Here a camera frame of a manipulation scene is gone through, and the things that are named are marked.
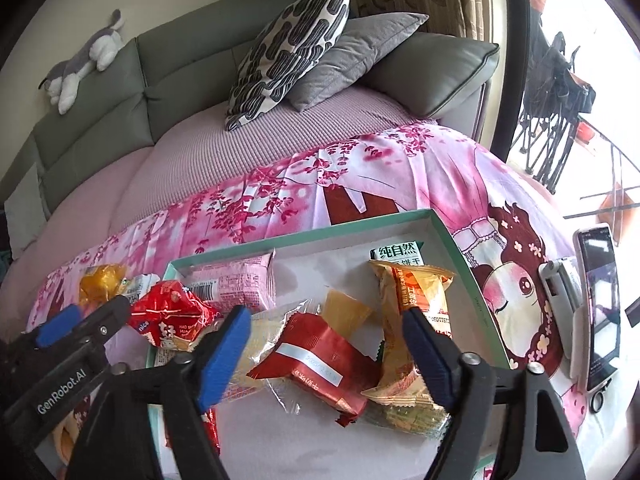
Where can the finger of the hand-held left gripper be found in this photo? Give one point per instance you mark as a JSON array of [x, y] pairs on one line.
[[100, 322], [57, 325]]

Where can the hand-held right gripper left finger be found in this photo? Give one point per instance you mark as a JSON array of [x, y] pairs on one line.
[[222, 355]]

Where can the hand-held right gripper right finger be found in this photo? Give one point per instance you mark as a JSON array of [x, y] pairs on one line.
[[430, 355]]

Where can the clear-wrapped round bun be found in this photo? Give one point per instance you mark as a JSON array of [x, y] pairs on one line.
[[260, 340]]

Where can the orange beige snack packet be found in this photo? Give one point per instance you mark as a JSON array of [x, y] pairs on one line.
[[415, 290]]

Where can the clear green-edged cake packet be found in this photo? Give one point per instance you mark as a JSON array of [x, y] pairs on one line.
[[405, 417]]

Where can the red crinkled snack packet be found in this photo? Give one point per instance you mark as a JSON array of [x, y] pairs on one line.
[[170, 310]]

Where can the pink barcode snack packet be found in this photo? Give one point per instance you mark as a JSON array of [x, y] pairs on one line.
[[230, 280]]

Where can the red gold-patterned packet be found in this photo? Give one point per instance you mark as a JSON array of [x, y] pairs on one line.
[[211, 430]]

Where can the dark red snack packet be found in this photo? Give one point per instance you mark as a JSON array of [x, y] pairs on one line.
[[310, 355]]

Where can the yellow jelly cup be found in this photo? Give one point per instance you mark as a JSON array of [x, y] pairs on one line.
[[345, 312]]

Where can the small green white packet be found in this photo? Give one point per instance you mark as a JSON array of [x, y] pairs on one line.
[[397, 252]]

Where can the teal shallow box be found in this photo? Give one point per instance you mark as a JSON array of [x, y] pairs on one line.
[[320, 265]]

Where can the orange translucent snack packet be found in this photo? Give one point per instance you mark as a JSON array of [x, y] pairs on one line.
[[100, 280]]

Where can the pale green snack packet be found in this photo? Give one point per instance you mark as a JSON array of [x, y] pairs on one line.
[[140, 285]]

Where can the light grey pillow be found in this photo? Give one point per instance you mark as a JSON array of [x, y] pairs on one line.
[[25, 210]]

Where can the white folding device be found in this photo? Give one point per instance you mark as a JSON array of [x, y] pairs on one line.
[[560, 300]]

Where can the smartphone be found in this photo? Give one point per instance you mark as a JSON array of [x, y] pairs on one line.
[[600, 310]]

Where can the printed cartoon blanket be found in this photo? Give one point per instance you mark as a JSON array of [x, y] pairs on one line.
[[450, 175]]

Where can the pink ribbed sofa cover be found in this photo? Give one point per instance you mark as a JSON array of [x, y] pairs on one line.
[[200, 160]]

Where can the orange flower pot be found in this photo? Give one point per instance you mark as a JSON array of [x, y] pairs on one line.
[[620, 210]]

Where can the grey-green sofa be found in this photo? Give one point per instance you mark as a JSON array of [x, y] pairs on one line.
[[190, 70]]

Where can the grey white plush toy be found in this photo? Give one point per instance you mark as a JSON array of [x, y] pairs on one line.
[[100, 45]]

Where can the black folding chair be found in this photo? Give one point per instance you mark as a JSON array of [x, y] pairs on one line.
[[550, 90]]

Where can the dark grey pillow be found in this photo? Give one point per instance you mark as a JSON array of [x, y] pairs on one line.
[[350, 55]]

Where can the black white patterned pillow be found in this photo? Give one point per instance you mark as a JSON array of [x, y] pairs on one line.
[[290, 50]]

